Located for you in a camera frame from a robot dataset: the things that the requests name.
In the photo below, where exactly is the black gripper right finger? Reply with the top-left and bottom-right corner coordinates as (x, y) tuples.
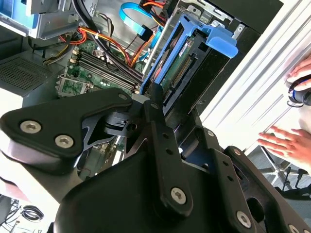
(184, 108), (311, 233)

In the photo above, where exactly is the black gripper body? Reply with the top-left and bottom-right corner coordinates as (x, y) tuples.
(52, 148), (243, 233)

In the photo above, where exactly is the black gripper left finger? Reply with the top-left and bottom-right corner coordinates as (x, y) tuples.
(0, 83), (194, 217)

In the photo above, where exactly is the hard disk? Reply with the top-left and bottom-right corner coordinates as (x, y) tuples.
(139, 13), (240, 117)

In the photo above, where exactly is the orange yellow disk power wire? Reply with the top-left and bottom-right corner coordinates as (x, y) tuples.
(128, 31), (158, 68)

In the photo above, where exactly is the round black tool blue ring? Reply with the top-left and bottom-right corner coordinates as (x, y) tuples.
(287, 75), (311, 108)

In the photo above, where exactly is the blue data wire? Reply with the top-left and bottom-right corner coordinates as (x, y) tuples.
(119, 2), (166, 57)

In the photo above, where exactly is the person's left hand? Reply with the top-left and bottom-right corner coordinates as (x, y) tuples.
(257, 125), (311, 175)

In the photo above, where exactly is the person's right hand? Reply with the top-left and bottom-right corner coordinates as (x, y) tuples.
(284, 57), (311, 85)

